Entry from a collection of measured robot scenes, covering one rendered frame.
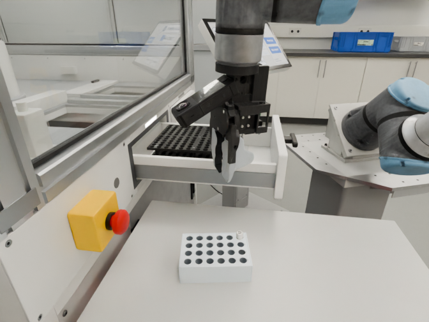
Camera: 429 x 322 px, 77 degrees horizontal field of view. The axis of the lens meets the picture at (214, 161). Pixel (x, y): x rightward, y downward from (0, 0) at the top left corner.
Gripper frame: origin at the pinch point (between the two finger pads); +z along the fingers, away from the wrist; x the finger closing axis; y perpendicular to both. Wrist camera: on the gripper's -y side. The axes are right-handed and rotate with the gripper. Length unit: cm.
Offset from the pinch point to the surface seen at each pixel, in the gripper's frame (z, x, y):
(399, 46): -2, 202, 330
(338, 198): 26, 11, 50
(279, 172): 1.4, -2.0, 12.6
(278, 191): 6.3, -2.3, 12.8
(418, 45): -4, 191, 346
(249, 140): 5.9, 23.4, 20.3
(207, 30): -21, 88, 32
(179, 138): 1.5, 21.7, -1.9
